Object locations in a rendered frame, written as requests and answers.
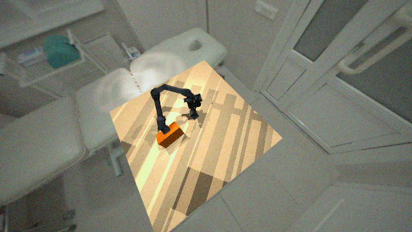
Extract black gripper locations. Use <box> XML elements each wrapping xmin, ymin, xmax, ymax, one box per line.
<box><xmin>188</xmin><ymin>103</ymin><xmax>197</xmax><ymax>117</ymax></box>

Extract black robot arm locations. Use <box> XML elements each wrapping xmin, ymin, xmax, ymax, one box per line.
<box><xmin>151</xmin><ymin>84</ymin><xmax>202</xmax><ymax>135</ymax></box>

